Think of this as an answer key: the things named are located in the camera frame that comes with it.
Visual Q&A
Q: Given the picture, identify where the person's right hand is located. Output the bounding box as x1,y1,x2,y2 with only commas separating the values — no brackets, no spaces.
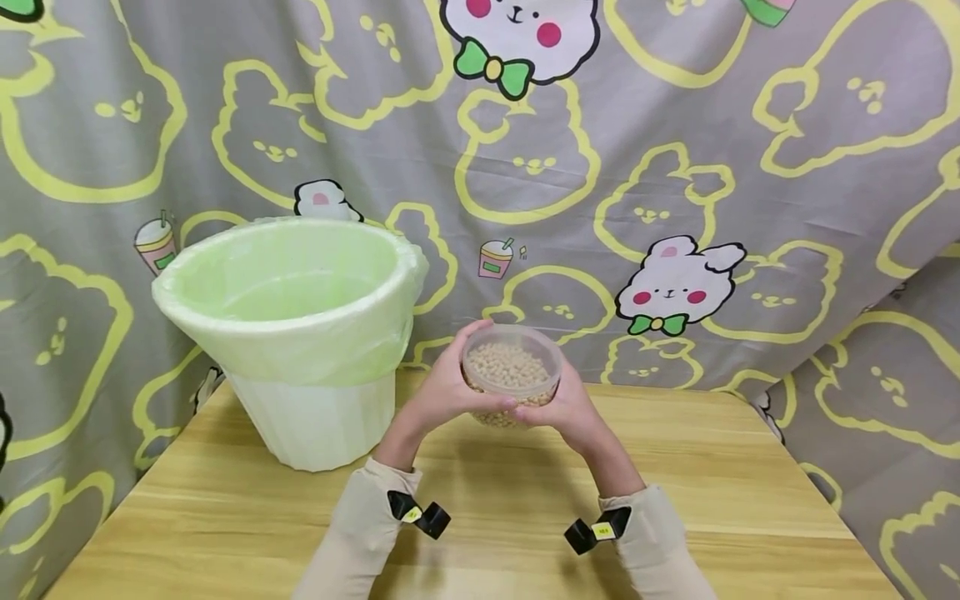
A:
512,360,610,457

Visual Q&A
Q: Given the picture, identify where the person's left hand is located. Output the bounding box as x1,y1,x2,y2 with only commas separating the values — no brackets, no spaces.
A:
399,319,518,443

